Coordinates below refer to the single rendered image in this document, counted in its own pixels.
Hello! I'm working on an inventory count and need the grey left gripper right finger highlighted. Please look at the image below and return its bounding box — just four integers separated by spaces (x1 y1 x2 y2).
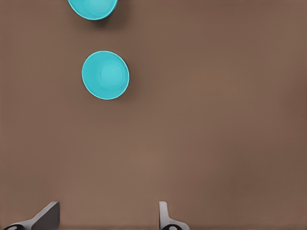
158 201 190 230

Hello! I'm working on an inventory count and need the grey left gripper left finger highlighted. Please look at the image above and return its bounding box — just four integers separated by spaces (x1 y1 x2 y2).
1 201 60 230

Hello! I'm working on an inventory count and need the blue bowl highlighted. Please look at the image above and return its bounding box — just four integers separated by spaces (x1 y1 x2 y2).
67 0 118 21
81 50 130 101

